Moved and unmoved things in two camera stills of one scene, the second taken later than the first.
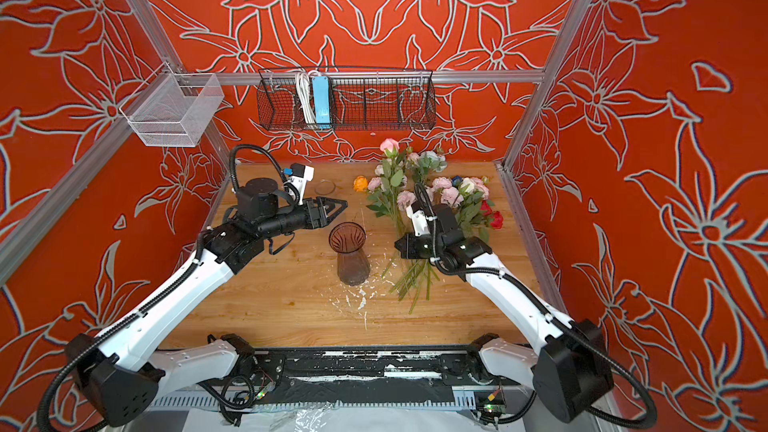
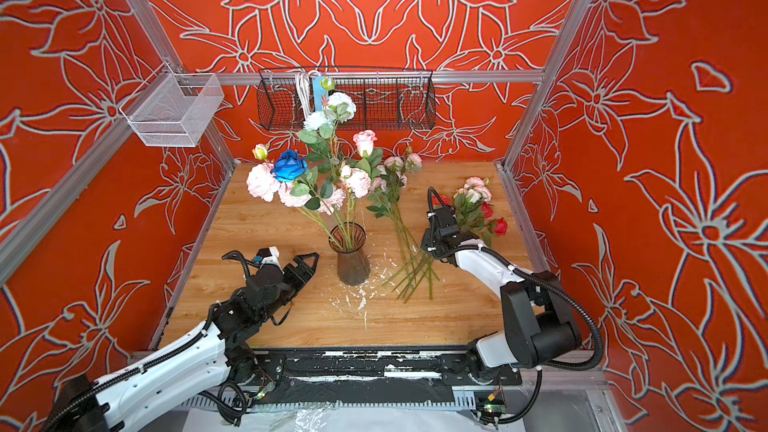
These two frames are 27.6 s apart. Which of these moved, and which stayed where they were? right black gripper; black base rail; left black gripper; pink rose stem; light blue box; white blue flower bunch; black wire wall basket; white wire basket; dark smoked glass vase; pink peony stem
Moved: white blue flower bunch; left black gripper; right black gripper; pink peony stem; pink rose stem
Stayed: black wire wall basket; black base rail; light blue box; white wire basket; dark smoked glass vase
